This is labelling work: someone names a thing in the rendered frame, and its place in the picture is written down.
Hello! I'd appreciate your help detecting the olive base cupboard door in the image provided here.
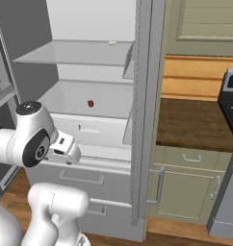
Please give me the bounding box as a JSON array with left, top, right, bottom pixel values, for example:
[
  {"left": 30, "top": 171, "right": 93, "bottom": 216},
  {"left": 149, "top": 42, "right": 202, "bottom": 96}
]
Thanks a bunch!
[{"left": 147, "top": 163, "right": 226, "bottom": 226}]

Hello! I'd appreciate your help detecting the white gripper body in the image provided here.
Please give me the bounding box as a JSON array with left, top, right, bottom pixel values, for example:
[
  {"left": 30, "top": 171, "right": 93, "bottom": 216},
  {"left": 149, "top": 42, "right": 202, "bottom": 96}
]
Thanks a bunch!
[{"left": 45, "top": 139, "right": 82, "bottom": 166}]

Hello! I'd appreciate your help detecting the silver drawer handle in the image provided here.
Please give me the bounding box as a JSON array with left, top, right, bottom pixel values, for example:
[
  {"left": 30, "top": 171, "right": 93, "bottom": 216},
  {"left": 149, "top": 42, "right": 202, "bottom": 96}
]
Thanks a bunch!
[{"left": 181, "top": 153, "right": 202, "bottom": 163}]

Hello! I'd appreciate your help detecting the grey freezer drawer front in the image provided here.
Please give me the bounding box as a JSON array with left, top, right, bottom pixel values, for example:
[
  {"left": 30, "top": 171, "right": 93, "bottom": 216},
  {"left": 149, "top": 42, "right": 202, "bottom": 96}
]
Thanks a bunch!
[
  {"left": 24, "top": 156, "right": 133, "bottom": 207},
  {"left": 75, "top": 197, "right": 145, "bottom": 242}
]

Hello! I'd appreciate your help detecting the olive drawer front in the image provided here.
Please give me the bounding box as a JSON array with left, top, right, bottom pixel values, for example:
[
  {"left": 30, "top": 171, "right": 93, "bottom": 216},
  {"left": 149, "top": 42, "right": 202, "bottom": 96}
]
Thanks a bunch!
[{"left": 153, "top": 145, "right": 233, "bottom": 171}]

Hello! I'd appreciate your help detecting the white fridge shelf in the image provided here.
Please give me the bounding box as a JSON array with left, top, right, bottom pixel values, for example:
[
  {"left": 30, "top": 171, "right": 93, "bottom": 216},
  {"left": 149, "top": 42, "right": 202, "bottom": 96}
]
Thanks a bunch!
[{"left": 37, "top": 79, "right": 134, "bottom": 120}]

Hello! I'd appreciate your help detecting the silver cupboard door handle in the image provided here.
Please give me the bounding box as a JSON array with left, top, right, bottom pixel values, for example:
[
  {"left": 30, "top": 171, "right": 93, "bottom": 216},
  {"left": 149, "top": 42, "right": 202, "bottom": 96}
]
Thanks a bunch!
[{"left": 209, "top": 175, "right": 221, "bottom": 201}]

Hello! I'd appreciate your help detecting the olive wall cupboard door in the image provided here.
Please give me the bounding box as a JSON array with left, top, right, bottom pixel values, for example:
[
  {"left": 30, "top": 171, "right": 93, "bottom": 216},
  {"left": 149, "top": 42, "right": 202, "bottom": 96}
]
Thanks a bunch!
[{"left": 165, "top": 0, "right": 233, "bottom": 58}]

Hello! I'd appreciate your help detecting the grey fridge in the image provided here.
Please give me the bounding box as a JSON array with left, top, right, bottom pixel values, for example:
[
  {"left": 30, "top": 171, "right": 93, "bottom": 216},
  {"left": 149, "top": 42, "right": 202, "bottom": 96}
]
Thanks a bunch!
[{"left": 0, "top": 0, "right": 168, "bottom": 243}]

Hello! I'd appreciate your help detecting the grey fridge door handle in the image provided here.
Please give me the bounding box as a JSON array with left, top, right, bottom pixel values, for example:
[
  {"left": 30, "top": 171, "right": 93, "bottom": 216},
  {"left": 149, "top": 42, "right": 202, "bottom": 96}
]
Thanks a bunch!
[{"left": 145, "top": 165, "right": 167, "bottom": 206}]

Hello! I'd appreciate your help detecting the steel stove with oven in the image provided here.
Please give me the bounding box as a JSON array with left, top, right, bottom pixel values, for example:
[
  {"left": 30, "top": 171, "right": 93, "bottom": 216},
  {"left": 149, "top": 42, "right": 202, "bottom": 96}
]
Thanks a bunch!
[{"left": 206, "top": 68, "right": 233, "bottom": 242}]

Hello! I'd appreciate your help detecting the glass fridge shelf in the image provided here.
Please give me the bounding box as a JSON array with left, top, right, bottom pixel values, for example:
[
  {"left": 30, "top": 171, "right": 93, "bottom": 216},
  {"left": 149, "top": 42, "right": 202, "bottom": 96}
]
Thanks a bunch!
[{"left": 13, "top": 39, "right": 136, "bottom": 67}]

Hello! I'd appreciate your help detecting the grey freezer drawer handle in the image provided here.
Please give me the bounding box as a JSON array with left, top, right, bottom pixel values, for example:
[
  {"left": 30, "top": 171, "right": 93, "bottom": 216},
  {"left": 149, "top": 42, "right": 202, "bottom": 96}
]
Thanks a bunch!
[
  {"left": 58, "top": 169, "right": 106, "bottom": 186},
  {"left": 87, "top": 205, "right": 109, "bottom": 217}
]

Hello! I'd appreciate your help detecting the white crisper drawer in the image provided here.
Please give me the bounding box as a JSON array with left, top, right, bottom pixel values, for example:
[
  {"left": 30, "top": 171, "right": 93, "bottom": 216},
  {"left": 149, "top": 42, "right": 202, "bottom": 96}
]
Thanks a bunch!
[{"left": 49, "top": 112, "right": 133, "bottom": 162}]

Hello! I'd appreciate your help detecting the grey fridge door with shelves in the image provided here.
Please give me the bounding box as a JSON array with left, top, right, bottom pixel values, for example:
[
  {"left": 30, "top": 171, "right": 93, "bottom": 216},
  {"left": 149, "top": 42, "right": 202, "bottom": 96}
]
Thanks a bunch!
[{"left": 0, "top": 0, "right": 24, "bottom": 200}]

